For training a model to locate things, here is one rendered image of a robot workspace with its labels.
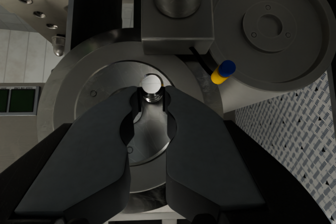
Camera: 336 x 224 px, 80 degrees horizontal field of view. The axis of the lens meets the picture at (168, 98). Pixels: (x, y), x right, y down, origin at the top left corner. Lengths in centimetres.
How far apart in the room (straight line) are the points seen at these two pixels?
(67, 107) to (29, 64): 282
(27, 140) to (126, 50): 44
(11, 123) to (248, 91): 53
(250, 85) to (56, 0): 37
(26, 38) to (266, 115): 298
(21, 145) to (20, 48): 255
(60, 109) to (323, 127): 23
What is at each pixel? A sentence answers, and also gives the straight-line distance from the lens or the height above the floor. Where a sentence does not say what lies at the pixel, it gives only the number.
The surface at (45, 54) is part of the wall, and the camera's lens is 298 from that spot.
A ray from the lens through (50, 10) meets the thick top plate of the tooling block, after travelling 48.
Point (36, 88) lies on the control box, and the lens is 57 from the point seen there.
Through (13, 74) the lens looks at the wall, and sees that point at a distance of 301.
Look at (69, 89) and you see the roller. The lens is 17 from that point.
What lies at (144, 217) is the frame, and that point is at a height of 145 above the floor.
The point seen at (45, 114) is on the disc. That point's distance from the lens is 18.
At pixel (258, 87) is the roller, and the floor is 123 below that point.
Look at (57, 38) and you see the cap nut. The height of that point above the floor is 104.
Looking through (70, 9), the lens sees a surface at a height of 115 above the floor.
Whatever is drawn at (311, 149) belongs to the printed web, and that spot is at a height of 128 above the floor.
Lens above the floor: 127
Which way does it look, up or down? 10 degrees down
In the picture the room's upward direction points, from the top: 179 degrees clockwise
